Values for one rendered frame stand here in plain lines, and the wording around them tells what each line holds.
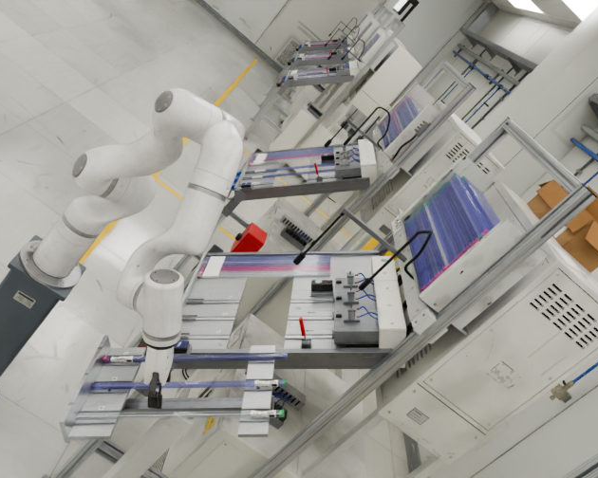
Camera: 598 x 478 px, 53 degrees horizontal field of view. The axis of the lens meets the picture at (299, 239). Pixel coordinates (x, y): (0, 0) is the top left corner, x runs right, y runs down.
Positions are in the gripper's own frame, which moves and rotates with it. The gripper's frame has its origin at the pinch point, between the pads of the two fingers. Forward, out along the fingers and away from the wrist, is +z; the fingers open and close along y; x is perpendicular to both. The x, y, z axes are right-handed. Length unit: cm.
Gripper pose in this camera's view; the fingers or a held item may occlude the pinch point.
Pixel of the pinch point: (158, 391)
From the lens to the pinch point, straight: 148.8
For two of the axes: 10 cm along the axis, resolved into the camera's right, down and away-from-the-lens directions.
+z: -1.4, 8.9, 4.4
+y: -0.2, 4.5, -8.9
